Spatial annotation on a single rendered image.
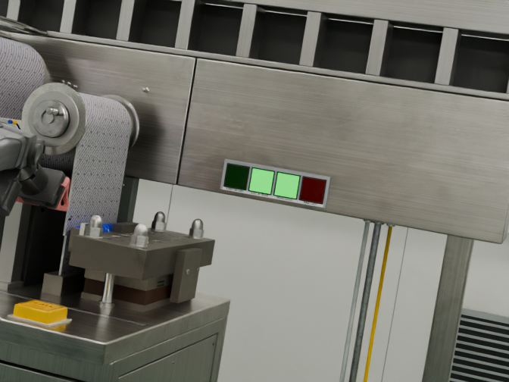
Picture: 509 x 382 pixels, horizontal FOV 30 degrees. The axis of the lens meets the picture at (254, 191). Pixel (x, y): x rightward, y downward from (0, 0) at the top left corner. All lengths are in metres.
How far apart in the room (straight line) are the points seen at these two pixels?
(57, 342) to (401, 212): 0.82
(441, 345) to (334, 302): 2.29
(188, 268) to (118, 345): 0.41
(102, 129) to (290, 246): 2.61
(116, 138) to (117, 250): 0.32
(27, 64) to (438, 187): 0.95
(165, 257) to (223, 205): 2.70
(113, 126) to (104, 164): 0.09
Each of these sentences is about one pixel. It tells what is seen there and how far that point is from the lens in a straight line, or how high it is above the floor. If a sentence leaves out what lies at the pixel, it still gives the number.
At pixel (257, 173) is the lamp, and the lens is 2.14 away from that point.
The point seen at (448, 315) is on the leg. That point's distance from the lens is 2.25.
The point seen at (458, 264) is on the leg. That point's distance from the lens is 2.23.
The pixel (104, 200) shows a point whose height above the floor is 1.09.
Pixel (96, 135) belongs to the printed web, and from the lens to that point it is 2.01.
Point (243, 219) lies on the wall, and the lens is 4.61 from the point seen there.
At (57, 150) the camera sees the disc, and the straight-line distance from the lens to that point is 1.97.
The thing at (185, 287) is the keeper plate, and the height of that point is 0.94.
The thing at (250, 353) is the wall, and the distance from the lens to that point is 4.66.
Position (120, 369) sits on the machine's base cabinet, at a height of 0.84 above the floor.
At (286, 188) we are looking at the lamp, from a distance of 2.12.
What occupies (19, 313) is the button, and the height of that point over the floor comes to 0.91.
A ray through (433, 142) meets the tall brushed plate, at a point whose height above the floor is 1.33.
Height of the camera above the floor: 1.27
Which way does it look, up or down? 3 degrees down
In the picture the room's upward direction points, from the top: 9 degrees clockwise
